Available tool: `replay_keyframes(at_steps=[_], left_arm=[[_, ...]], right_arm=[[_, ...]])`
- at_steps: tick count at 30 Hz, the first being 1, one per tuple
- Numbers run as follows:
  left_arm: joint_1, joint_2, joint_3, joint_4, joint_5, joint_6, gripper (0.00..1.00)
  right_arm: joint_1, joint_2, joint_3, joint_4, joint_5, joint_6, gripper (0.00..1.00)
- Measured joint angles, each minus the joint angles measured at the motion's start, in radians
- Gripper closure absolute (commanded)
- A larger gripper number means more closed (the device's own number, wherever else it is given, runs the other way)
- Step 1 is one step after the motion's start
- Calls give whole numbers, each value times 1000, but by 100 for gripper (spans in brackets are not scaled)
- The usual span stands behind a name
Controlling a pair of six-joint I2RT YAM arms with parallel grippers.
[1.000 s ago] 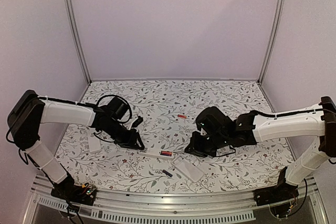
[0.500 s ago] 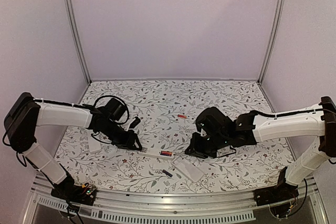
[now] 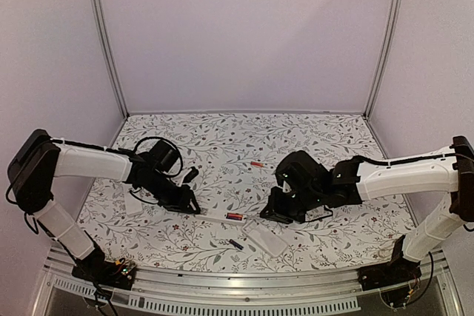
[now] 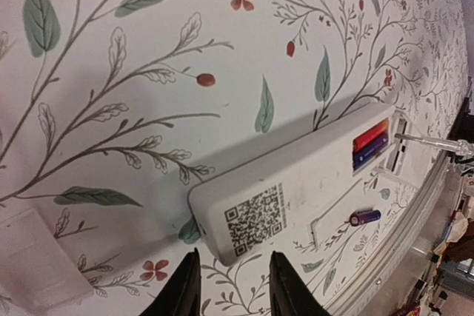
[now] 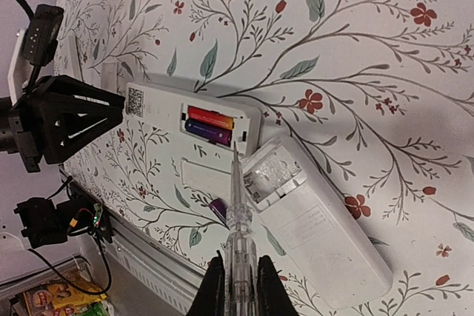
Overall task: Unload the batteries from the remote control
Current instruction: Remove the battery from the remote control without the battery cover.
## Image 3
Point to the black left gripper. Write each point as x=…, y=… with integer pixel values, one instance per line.
x=183, y=200

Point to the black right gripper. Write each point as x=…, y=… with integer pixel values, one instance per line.
x=273, y=210

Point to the white remote control back up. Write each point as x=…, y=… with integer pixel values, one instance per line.
x=264, y=238

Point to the white remote with display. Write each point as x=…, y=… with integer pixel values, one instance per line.
x=220, y=217

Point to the clear handle screwdriver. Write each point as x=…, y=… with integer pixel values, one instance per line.
x=252, y=217

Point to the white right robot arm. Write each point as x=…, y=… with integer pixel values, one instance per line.
x=304, y=184

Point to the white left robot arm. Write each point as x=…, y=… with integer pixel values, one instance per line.
x=44, y=165

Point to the white remote with green logo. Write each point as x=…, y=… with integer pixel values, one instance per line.
x=133, y=206

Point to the floral tablecloth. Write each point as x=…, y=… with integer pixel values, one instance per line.
x=221, y=147

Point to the front aluminium rail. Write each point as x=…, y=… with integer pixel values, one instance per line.
x=178, y=292

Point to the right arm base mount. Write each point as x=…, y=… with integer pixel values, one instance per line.
x=391, y=273

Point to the right aluminium frame post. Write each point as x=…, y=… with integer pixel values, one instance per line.
x=389, y=33

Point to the aluminium frame post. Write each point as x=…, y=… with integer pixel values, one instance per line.
x=389, y=33
x=107, y=52

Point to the left aluminium frame post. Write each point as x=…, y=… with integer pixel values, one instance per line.
x=107, y=52

